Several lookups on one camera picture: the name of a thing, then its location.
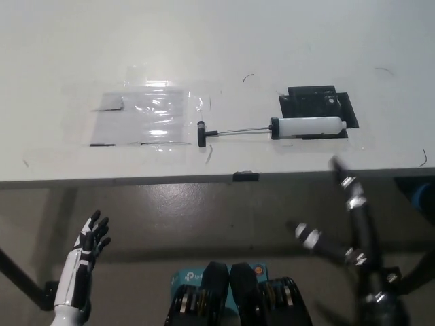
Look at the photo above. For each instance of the black floor foot plate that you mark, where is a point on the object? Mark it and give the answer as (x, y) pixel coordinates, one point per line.
(396, 276)
(51, 295)

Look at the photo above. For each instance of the black table edge clip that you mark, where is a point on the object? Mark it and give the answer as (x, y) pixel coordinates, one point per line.
(246, 176)

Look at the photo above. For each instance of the black table leg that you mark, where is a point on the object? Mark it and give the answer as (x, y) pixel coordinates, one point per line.
(20, 275)

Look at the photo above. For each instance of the clear plastic film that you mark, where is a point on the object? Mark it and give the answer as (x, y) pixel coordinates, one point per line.
(163, 108)

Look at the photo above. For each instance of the teal router box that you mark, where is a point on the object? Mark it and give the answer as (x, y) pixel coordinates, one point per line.
(185, 276)

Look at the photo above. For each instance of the blue object under table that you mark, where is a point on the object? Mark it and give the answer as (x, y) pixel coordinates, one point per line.
(423, 197)

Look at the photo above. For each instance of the clear plastic sheet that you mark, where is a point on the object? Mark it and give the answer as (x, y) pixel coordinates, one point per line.
(112, 125)

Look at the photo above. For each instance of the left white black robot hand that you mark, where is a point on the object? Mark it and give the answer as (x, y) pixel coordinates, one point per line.
(73, 275)

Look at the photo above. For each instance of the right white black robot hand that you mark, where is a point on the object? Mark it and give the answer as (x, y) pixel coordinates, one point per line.
(362, 224)

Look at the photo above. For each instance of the black tape square patch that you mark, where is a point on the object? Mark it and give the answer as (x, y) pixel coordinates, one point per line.
(306, 102)

